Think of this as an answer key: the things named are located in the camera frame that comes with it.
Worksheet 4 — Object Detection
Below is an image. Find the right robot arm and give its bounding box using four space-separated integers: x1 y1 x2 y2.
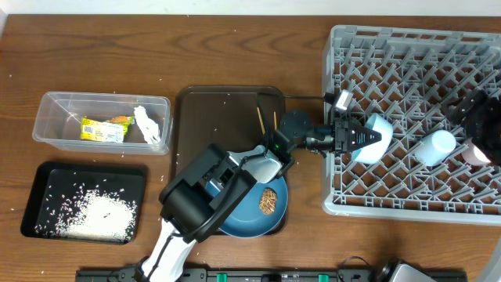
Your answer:
441 89 500 166

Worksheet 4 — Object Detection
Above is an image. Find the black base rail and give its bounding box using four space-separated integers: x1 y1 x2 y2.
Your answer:
74 267 468 282

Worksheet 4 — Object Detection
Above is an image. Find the white napkin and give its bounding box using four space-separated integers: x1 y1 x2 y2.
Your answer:
134 106 160 144

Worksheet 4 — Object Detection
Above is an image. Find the light blue bowl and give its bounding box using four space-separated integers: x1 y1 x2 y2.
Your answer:
350 113 395 165

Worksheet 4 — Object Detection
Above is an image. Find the light blue cup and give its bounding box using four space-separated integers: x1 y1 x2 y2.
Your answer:
414 130 456 167

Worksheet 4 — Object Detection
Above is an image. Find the yellow green snack wrapper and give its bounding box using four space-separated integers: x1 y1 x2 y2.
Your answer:
80 116 135 143

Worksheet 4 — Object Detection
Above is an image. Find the left wooden chopstick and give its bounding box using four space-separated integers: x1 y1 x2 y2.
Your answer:
256 107 266 135

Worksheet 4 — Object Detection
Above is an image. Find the dark blue plate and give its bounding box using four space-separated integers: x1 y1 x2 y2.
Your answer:
218 177 288 238

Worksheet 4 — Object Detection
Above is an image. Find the clear plastic bin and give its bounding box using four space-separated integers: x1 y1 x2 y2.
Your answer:
32 92 172 155

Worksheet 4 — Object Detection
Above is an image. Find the white rice pile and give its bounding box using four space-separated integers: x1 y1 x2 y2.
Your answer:
32 186 139 244

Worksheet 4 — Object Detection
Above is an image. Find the brown food clump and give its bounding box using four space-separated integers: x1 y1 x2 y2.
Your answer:
259 188 278 215

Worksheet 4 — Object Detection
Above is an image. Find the black waste tray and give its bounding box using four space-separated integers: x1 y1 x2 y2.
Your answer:
20 161 146 245

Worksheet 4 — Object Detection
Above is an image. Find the pink cup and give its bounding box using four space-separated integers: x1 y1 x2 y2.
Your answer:
461 138 491 166

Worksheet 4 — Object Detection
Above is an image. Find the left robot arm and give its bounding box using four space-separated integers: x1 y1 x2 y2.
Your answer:
134 110 382 281

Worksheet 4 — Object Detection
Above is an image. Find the grey dishwasher rack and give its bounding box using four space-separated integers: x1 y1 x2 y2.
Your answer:
322 25 500 226

